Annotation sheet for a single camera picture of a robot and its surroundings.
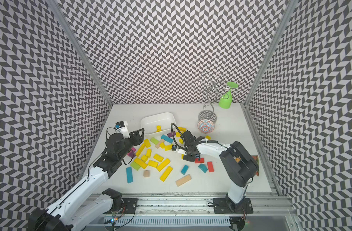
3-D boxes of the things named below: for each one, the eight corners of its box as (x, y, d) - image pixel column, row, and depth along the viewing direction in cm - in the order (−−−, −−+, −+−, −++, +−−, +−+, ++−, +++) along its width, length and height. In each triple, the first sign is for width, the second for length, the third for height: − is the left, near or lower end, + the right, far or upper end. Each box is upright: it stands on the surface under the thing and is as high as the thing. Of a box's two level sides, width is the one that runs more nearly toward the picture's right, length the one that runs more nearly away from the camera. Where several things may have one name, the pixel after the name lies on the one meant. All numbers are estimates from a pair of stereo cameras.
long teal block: (128, 183, 82) (127, 182, 81) (126, 169, 88) (125, 167, 86) (133, 181, 83) (132, 180, 81) (131, 167, 88) (130, 166, 87)
